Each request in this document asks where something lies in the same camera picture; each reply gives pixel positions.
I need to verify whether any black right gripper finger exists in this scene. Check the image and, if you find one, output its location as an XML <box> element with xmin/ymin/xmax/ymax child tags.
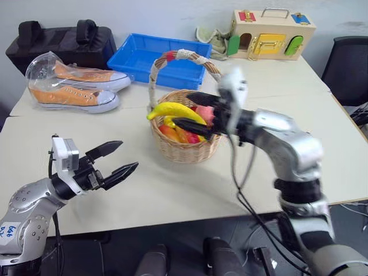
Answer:
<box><xmin>172</xmin><ymin>116</ymin><xmax>222</xmax><ymax>141</ymax></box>
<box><xmin>186</xmin><ymin>91</ymin><xmax>224</xmax><ymax>109</ymax></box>

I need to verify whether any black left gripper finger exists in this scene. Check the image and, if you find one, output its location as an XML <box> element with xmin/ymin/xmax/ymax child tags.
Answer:
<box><xmin>85</xmin><ymin>140</ymin><xmax>124</xmax><ymax>164</ymax></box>
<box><xmin>102</xmin><ymin>162</ymin><xmax>140</xmax><ymax>190</ymax></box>

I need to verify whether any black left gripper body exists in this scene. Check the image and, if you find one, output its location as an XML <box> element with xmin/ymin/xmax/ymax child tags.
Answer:
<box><xmin>72</xmin><ymin>155</ymin><xmax>106</xmax><ymax>192</ymax></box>

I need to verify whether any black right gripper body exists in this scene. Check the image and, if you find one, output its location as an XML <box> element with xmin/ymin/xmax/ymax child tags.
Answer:
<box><xmin>211</xmin><ymin>97</ymin><xmax>233</xmax><ymax>136</ymax></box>

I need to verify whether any pink toy peach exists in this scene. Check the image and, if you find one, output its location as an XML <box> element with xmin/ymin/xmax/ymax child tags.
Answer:
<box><xmin>196</xmin><ymin>105</ymin><xmax>216</xmax><ymax>128</ymax></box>

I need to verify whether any yellow toy banana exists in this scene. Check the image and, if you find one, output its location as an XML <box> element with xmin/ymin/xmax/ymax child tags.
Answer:
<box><xmin>147</xmin><ymin>102</ymin><xmax>208</xmax><ymax>126</ymax></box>

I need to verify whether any orange toy mango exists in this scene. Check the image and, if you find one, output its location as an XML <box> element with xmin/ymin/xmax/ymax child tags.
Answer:
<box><xmin>159</xmin><ymin>123</ymin><xmax>185</xmax><ymax>143</ymax></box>

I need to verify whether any orange canvas sneaker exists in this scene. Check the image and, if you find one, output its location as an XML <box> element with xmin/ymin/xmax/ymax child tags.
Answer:
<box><xmin>29</xmin><ymin>85</ymin><xmax>120</xmax><ymax>114</ymax></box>
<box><xmin>52</xmin><ymin>62</ymin><xmax>132</xmax><ymax>93</ymax></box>

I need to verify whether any pale green cloth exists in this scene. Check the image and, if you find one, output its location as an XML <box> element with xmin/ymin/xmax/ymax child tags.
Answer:
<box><xmin>195</xmin><ymin>25</ymin><xmax>232</xmax><ymax>61</ymax></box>

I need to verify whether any blue plastic bin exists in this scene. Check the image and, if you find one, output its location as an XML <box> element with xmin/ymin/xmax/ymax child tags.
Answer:
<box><xmin>106</xmin><ymin>33</ymin><xmax>213</xmax><ymax>90</ymax></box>

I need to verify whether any wooden lock activity box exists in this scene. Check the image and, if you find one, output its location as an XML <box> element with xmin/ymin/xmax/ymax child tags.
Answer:
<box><xmin>227</xmin><ymin>7</ymin><xmax>317</xmax><ymax>62</ymax></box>

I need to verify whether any pair of orange sneakers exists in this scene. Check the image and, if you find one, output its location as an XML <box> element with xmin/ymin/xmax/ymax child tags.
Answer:
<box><xmin>25</xmin><ymin>51</ymin><xmax>132</xmax><ymax>114</ymax></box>

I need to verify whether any black fabric bag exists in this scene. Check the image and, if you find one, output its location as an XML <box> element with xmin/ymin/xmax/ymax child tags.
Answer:
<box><xmin>5</xmin><ymin>19</ymin><xmax>117</xmax><ymax>76</ymax></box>

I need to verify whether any dark rounded shape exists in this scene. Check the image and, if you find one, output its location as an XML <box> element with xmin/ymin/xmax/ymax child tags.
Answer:
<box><xmin>202</xmin><ymin>236</ymin><xmax>246</xmax><ymax>276</ymax></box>

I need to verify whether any black office chair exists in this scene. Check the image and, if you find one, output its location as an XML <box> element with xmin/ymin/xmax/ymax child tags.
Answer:
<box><xmin>321</xmin><ymin>36</ymin><xmax>368</xmax><ymax>108</ymax></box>

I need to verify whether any wicker basket with handle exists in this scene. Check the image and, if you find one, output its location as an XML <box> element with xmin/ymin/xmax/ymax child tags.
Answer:
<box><xmin>147</xmin><ymin>49</ymin><xmax>224</xmax><ymax>164</ymax></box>

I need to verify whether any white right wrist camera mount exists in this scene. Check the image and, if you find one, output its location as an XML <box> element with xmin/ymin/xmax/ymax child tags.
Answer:
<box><xmin>217</xmin><ymin>67</ymin><xmax>249</xmax><ymax>123</ymax></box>

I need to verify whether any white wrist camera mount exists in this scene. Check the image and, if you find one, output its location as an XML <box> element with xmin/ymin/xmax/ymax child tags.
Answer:
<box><xmin>217</xmin><ymin>67</ymin><xmax>249</xmax><ymax>123</ymax></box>
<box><xmin>51</xmin><ymin>135</ymin><xmax>84</xmax><ymax>196</ymax></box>

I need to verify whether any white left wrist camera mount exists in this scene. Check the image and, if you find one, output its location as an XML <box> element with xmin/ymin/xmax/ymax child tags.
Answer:
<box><xmin>51</xmin><ymin>135</ymin><xmax>84</xmax><ymax>196</ymax></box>

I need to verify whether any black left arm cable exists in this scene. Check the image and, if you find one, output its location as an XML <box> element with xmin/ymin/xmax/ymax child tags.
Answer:
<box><xmin>47</xmin><ymin>133</ymin><xmax>66</xmax><ymax>276</ymax></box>

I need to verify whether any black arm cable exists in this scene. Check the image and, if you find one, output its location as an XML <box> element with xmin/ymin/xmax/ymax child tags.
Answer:
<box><xmin>228</xmin><ymin>133</ymin><xmax>314</xmax><ymax>276</ymax></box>
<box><xmin>47</xmin><ymin>133</ymin><xmax>66</xmax><ymax>276</ymax></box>

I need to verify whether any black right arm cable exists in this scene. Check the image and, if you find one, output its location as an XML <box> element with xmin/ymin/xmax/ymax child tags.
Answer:
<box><xmin>228</xmin><ymin>133</ymin><xmax>314</xmax><ymax>276</ymax></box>

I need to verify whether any black flat bracket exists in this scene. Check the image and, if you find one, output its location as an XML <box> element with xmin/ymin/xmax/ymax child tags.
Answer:
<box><xmin>252</xmin><ymin>246</ymin><xmax>277</xmax><ymax>276</ymax></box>

